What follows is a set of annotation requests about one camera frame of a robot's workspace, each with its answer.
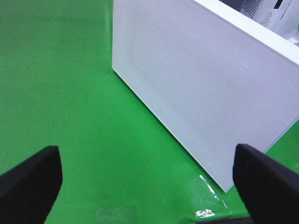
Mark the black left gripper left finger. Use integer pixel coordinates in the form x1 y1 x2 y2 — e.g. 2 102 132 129
0 146 63 224

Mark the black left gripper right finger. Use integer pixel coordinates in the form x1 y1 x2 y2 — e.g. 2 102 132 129
233 144 299 224

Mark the white microwave door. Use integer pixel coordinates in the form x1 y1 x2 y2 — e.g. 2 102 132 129
112 0 299 192

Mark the white microwave oven body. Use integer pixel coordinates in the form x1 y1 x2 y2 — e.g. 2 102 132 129
221 0 299 46

